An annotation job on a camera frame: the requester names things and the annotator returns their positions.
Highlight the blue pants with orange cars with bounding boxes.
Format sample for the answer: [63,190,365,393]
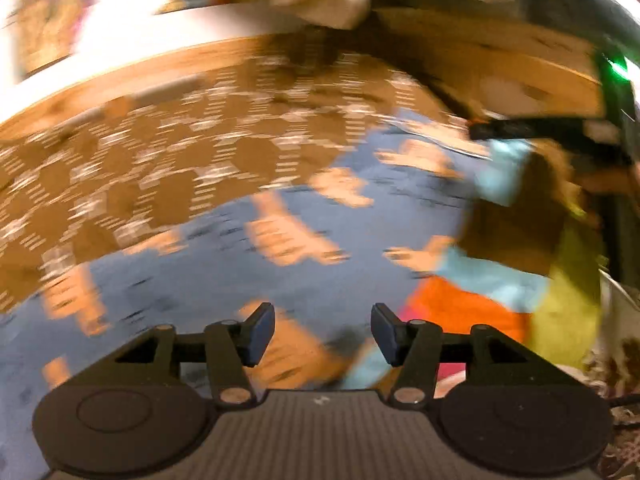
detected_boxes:
[1,127,489,479]

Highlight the brown and colourful striped duvet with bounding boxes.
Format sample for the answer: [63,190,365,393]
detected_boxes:
[1,64,617,389]

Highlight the colourful swirl flame poster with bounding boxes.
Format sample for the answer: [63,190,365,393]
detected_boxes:
[9,0,96,80]

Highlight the wooden bed frame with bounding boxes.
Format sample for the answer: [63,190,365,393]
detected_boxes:
[1,6,604,141]

